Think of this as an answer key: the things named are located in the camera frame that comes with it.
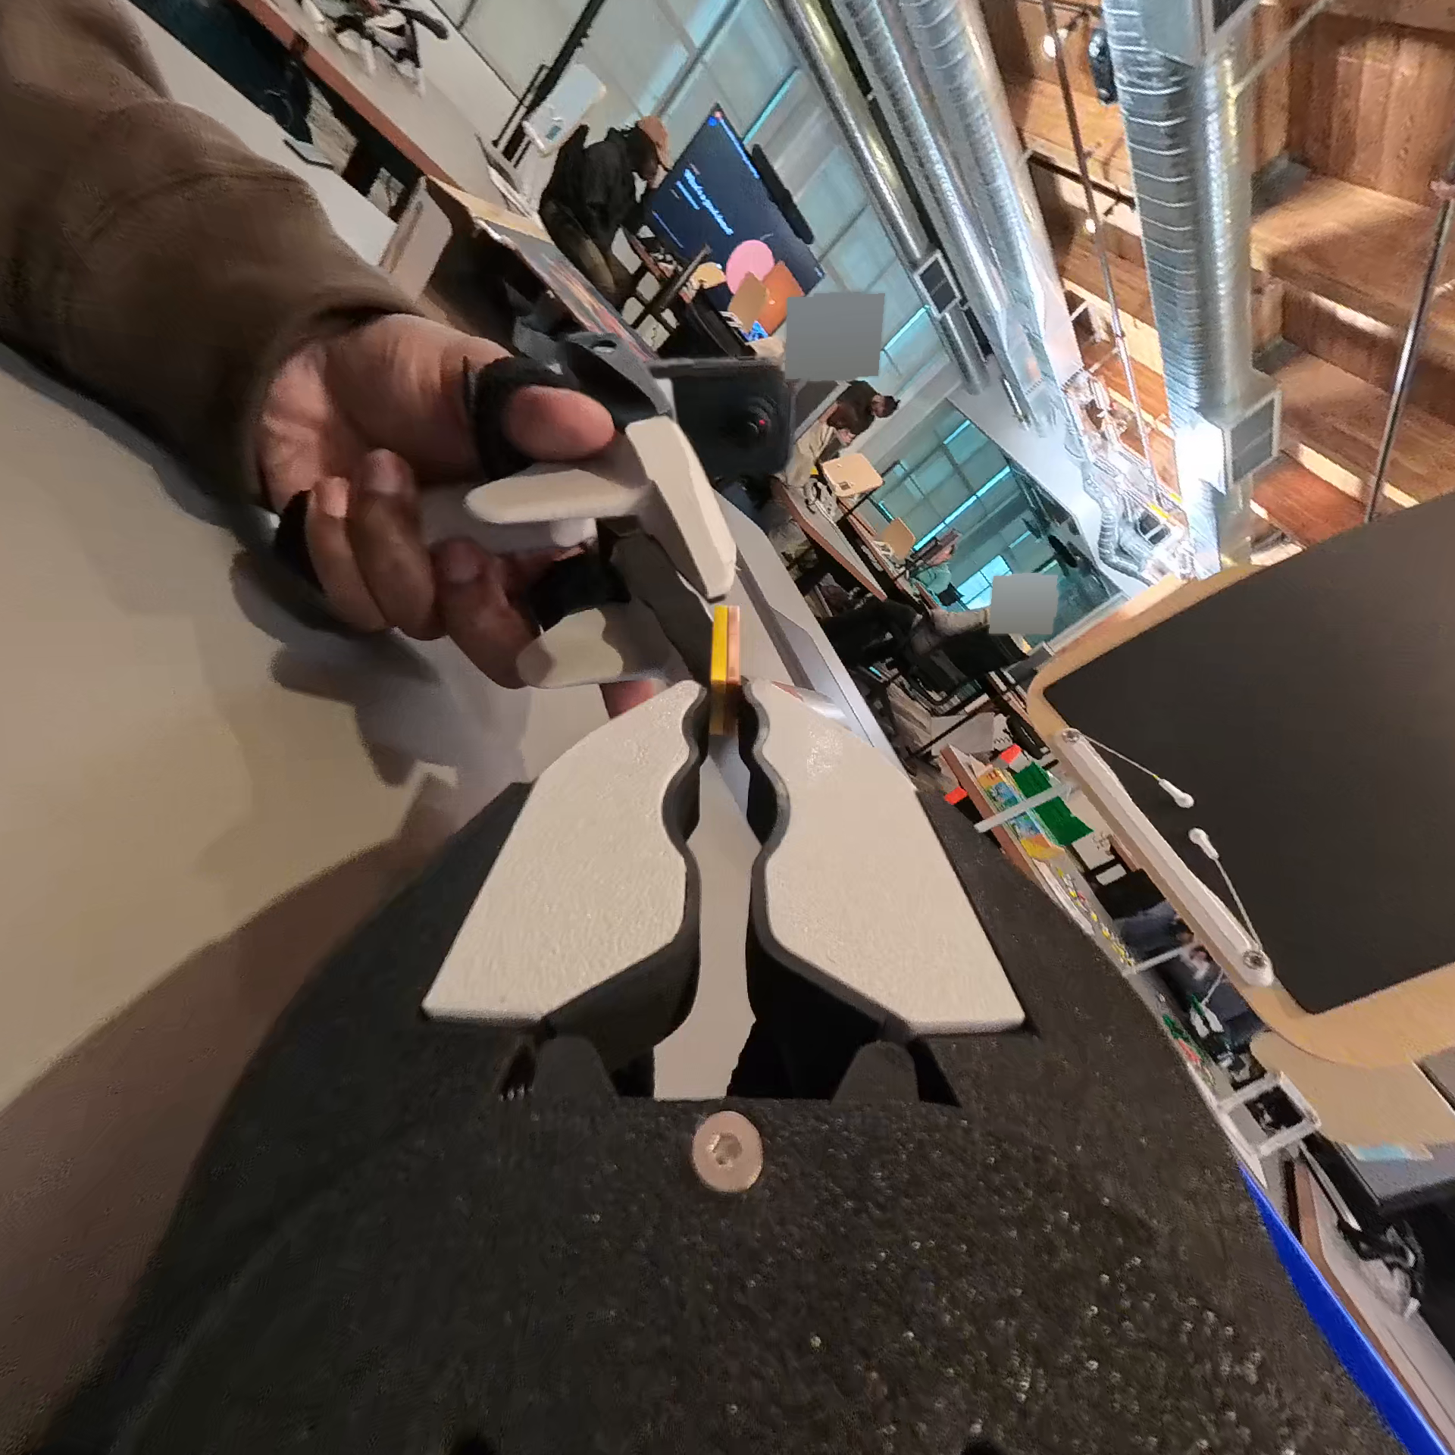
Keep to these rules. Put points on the wall display screen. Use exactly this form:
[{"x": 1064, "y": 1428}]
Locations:
[{"x": 728, "y": 217}]

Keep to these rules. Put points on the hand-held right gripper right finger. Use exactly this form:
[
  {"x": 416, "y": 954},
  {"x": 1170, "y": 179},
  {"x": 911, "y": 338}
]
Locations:
[{"x": 876, "y": 887}]

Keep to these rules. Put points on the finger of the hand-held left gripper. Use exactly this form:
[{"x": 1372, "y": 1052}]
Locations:
[
  {"x": 592, "y": 654},
  {"x": 672, "y": 501}
]

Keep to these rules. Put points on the small yellow lego piece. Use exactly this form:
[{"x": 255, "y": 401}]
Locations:
[{"x": 726, "y": 660}]

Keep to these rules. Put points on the dark office desk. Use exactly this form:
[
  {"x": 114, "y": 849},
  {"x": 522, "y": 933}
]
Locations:
[{"x": 364, "y": 69}]

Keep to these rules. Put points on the large blue plastic bin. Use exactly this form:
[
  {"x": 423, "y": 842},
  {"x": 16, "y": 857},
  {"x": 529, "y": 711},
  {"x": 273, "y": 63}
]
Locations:
[{"x": 1342, "y": 1319}]

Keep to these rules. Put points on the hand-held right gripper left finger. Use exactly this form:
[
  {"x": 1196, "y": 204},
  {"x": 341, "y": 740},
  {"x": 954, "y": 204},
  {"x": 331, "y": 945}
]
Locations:
[{"x": 581, "y": 887}]

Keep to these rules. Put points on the silver ventilation duct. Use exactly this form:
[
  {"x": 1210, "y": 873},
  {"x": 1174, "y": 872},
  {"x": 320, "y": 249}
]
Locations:
[
  {"x": 955, "y": 182},
  {"x": 1183, "y": 228}
]

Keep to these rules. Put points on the person's left hand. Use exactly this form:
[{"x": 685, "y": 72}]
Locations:
[{"x": 376, "y": 455}]

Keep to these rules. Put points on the printed lego set box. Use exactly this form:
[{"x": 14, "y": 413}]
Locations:
[{"x": 455, "y": 228}]

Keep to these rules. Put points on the black board with wooden rim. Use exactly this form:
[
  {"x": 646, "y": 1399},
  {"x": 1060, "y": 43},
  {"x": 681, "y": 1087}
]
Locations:
[{"x": 1296, "y": 773}]

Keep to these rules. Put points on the person's left forearm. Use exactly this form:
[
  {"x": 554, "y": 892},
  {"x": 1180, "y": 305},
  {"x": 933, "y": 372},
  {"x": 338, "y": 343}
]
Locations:
[{"x": 137, "y": 205}]

